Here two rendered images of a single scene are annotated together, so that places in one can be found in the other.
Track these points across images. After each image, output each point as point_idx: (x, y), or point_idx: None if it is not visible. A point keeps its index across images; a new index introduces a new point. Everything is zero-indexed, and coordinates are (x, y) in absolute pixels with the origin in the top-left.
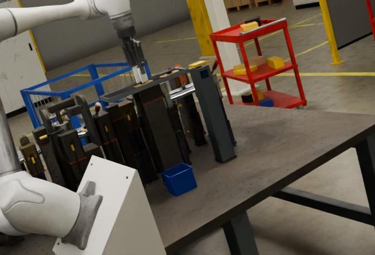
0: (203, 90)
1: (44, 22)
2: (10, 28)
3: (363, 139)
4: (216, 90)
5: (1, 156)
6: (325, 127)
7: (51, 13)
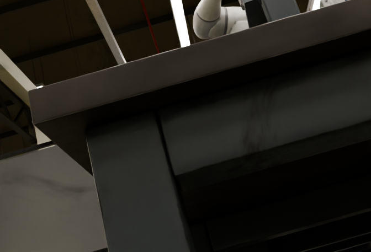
0: (268, 21)
1: None
2: (198, 20)
3: (84, 168)
4: (270, 18)
5: None
6: None
7: None
